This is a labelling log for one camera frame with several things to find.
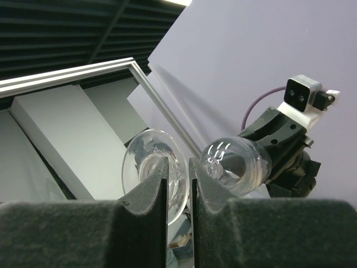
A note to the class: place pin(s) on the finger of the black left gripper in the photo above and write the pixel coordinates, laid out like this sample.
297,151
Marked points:
273,128

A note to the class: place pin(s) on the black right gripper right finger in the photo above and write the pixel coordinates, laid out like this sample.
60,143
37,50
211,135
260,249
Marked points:
281,232

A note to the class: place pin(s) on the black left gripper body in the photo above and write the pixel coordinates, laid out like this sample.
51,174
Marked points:
297,177

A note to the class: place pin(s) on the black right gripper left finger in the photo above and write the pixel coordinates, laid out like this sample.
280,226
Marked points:
128,232

